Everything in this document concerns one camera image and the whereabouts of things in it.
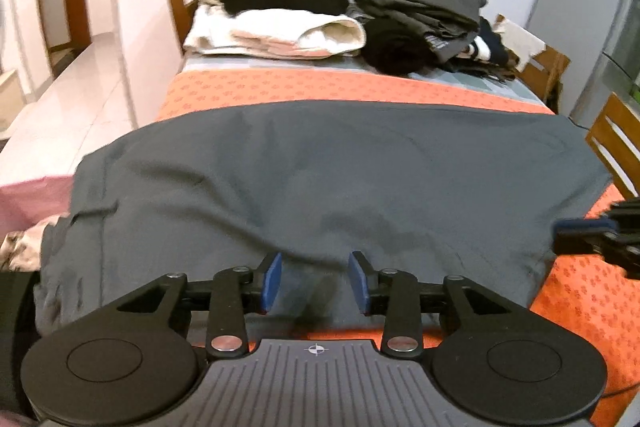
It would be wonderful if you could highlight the dark grey garment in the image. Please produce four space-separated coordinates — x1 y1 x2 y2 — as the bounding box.
35 101 611 337

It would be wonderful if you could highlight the messy dark clothes pile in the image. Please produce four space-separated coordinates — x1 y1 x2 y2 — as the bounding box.
352 0 515 81

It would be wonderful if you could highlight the orange patterned table cloth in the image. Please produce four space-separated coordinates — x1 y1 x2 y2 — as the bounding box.
157 68 639 426

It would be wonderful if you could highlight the wooden chair by refrigerator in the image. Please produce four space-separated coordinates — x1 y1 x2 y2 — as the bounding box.
586 93 640 199

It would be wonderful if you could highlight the wooden chair with white cloth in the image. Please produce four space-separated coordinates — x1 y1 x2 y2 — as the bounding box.
492 14 570 113

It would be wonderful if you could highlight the grey refrigerator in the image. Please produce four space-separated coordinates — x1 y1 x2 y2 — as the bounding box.
527 0 639 127

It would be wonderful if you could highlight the white quilted jacket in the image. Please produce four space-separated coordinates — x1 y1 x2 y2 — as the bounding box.
182 0 366 60

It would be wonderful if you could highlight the beige garment in box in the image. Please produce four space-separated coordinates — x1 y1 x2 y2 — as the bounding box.
0 213 67 272

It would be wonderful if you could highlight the pink fabric storage box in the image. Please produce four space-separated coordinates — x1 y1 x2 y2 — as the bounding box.
0 176 73 237

